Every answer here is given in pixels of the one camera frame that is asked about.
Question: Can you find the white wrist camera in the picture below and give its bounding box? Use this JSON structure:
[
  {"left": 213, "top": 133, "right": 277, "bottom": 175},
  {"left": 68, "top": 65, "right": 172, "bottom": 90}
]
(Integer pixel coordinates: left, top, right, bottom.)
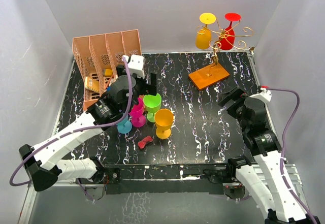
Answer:
[
  {"left": 250, "top": 85, "right": 272, "bottom": 104},
  {"left": 122, "top": 54, "right": 145, "bottom": 79}
]

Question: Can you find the gold wire rack wooden base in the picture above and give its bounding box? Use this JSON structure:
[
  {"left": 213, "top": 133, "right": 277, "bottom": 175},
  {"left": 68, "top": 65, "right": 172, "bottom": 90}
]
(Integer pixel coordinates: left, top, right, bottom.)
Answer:
[{"left": 188, "top": 27, "right": 254, "bottom": 91}]

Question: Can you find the yellow block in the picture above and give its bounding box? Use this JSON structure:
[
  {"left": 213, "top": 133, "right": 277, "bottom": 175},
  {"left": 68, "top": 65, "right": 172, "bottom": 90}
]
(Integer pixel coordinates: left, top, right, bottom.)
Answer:
[{"left": 103, "top": 69, "right": 113, "bottom": 77}]

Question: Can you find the red wine glass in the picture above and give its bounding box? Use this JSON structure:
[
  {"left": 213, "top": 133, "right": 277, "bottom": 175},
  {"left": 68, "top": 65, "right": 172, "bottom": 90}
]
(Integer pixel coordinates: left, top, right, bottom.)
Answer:
[{"left": 219, "top": 12, "right": 241, "bottom": 51}]

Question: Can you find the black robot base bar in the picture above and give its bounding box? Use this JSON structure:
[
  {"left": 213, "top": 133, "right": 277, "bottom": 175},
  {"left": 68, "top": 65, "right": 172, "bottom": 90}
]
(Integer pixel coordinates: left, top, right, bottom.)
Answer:
[{"left": 94, "top": 163, "right": 249, "bottom": 202}]

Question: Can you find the red bone-shaped toy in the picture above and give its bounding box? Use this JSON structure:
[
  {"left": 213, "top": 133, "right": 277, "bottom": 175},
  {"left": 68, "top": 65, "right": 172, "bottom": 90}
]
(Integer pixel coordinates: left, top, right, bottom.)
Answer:
[{"left": 138, "top": 136, "right": 153, "bottom": 149}]

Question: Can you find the yellow wine glass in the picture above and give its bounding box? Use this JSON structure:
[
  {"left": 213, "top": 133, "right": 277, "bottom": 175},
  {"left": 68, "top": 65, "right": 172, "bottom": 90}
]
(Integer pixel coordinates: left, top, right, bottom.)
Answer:
[{"left": 196, "top": 12, "right": 216, "bottom": 50}]

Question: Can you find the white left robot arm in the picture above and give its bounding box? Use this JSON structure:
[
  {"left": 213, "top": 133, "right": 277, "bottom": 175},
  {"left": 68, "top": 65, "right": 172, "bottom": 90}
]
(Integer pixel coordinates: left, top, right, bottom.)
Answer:
[{"left": 19, "top": 73, "right": 157, "bottom": 191}]

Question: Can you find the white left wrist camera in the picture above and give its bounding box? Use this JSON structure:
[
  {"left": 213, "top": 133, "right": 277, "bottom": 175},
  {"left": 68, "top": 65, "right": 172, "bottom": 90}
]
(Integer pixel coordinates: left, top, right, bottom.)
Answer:
[{"left": 122, "top": 54, "right": 145, "bottom": 79}]

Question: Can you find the pink wine glass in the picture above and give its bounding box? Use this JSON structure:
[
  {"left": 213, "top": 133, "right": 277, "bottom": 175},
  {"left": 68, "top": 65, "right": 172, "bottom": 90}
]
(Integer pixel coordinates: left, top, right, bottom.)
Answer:
[{"left": 129, "top": 98, "right": 146, "bottom": 127}]

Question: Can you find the peach plastic file organizer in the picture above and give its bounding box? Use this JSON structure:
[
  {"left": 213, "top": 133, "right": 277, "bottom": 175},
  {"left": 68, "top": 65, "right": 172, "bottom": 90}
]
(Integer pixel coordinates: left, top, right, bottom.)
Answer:
[{"left": 72, "top": 29, "right": 142, "bottom": 110}]

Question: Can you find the orange wine glass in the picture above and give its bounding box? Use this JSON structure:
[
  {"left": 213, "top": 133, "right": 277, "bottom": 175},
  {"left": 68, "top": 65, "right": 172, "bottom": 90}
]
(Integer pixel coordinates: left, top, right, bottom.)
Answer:
[{"left": 155, "top": 109, "right": 174, "bottom": 139}]

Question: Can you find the blue wine glass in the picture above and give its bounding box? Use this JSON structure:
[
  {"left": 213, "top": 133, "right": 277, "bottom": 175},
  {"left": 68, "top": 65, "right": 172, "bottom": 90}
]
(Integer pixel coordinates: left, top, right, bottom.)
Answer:
[{"left": 117, "top": 115, "right": 133, "bottom": 134}]

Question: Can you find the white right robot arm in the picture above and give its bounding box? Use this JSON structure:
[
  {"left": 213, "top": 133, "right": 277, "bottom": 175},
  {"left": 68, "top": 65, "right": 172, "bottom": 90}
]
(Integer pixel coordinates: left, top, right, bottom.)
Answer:
[{"left": 218, "top": 86, "right": 320, "bottom": 223}]

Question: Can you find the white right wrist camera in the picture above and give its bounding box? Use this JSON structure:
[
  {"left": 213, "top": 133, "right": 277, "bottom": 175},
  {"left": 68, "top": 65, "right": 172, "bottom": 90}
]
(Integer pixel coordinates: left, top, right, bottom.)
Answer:
[{"left": 250, "top": 85, "right": 272, "bottom": 104}]

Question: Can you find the green wine glass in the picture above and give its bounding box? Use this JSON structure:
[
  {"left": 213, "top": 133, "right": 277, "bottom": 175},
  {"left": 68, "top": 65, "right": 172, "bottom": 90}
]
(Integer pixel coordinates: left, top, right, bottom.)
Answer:
[{"left": 143, "top": 93, "right": 161, "bottom": 123}]

